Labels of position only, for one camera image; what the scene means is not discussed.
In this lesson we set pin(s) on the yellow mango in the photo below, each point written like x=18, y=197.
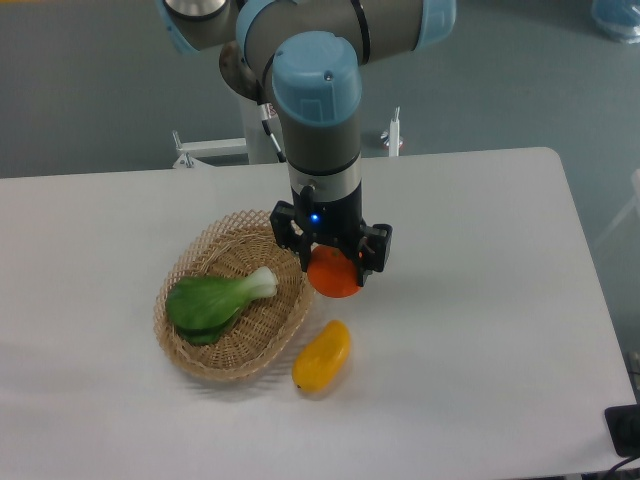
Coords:
x=322, y=359

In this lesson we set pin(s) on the blue object top right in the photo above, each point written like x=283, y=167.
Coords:
x=619, y=19

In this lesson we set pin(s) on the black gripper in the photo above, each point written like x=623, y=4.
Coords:
x=339, y=220

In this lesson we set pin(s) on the black device at table edge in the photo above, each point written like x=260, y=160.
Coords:
x=623, y=425

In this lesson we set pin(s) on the orange fruit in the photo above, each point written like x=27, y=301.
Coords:
x=331, y=273

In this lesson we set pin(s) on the white robot stand frame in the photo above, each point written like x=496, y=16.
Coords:
x=260, y=143

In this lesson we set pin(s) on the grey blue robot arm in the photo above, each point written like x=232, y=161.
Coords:
x=306, y=58

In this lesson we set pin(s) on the woven wicker basket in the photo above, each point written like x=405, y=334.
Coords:
x=233, y=247

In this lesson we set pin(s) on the green bok choy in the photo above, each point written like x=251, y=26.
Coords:
x=202, y=309

